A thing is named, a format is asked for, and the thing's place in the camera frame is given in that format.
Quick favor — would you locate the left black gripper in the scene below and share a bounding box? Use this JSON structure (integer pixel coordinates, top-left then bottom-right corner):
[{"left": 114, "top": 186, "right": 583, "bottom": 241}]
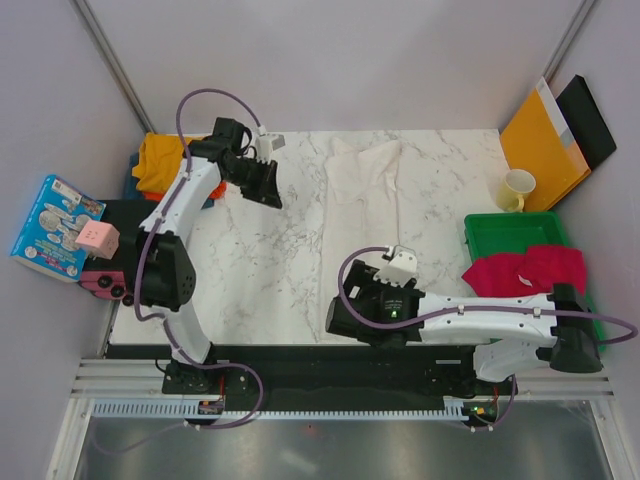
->
[{"left": 225, "top": 157, "right": 283, "bottom": 211}]

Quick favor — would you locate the white t shirt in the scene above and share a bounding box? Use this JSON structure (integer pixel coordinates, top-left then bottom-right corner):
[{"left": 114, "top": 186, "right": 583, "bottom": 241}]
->
[{"left": 319, "top": 138, "right": 401, "bottom": 343}]

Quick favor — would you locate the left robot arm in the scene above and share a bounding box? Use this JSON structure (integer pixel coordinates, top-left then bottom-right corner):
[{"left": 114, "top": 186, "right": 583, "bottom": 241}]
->
[{"left": 119, "top": 118, "right": 285, "bottom": 393}]

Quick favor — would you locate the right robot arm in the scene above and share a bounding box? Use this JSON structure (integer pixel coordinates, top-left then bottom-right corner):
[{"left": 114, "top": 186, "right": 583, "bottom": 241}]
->
[{"left": 325, "top": 250, "right": 602, "bottom": 394}]

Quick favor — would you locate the orange folded shirt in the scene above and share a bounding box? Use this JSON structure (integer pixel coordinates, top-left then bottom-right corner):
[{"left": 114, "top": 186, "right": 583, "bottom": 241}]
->
[{"left": 142, "top": 181, "right": 227, "bottom": 202}]

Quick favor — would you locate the mustard yellow folded shirt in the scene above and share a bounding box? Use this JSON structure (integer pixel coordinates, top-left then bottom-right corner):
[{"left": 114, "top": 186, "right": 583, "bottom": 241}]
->
[{"left": 132, "top": 133, "right": 184, "bottom": 200}]

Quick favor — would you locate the blue folded shirt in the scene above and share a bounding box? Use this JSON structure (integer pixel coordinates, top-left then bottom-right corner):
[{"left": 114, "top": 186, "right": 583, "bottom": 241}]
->
[{"left": 122, "top": 153, "right": 145, "bottom": 200}]

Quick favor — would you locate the green plastic tray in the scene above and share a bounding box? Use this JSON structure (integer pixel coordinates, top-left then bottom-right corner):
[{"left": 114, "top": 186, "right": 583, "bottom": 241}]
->
[{"left": 463, "top": 210, "right": 608, "bottom": 352}]

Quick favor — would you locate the pink cube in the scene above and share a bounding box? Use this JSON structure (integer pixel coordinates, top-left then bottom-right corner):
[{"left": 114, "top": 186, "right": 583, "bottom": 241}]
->
[{"left": 75, "top": 220, "right": 120, "bottom": 260}]

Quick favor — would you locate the magenta t shirt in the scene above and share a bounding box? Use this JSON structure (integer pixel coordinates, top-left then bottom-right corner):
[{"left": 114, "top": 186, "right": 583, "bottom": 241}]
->
[{"left": 462, "top": 245, "right": 587, "bottom": 298}]

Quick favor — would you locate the black and pink case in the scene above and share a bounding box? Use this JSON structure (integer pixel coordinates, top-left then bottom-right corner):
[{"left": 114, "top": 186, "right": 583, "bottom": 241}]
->
[{"left": 79, "top": 199, "right": 156, "bottom": 306}]

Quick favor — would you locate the yellow mug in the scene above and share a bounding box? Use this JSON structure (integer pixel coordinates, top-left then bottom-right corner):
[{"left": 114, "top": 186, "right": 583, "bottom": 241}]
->
[{"left": 496, "top": 169, "right": 536, "bottom": 213}]

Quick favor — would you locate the blue printed box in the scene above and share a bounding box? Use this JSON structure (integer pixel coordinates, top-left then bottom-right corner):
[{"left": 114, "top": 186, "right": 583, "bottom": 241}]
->
[{"left": 10, "top": 175, "right": 106, "bottom": 283}]

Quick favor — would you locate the orange envelope folder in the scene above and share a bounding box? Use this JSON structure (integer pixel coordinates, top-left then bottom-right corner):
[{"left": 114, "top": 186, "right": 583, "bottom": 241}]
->
[{"left": 500, "top": 79, "right": 591, "bottom": 212}]

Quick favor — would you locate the black flat box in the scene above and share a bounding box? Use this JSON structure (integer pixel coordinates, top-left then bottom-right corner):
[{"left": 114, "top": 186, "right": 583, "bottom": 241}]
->
[{"left": 556, "top": 75, "right": 617, "bottom": 170}]

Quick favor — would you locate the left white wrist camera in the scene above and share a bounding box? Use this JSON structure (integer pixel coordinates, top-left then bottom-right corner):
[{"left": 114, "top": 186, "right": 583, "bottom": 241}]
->
[{"left": 255, "top": 132, "right": 285, "bottom": 163}]

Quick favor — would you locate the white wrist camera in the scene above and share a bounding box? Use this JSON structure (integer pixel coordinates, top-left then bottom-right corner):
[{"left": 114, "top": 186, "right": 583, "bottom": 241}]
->
[
  {"left": 255, "top": 132, "right": 285, "bottom": 163},
  {"left": 374, "top": 245, "right": 418, "bottom": 287}
]

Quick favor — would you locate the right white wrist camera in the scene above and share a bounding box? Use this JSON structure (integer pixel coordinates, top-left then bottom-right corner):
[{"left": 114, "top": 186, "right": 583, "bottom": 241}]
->
[{"left": 374, "top": 245, "right": 418, "bottom": 287}]

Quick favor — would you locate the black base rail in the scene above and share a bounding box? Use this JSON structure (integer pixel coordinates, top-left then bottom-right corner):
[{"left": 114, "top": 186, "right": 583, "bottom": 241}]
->
[{"left": 106, "top": 345, "right": 517, "bottom": 410}]

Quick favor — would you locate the white cable duct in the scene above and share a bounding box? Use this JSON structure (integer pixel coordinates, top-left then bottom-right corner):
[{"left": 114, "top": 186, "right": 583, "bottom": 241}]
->
[{"left": 92, "top": 399, "right": 495, "bottom": 421}]

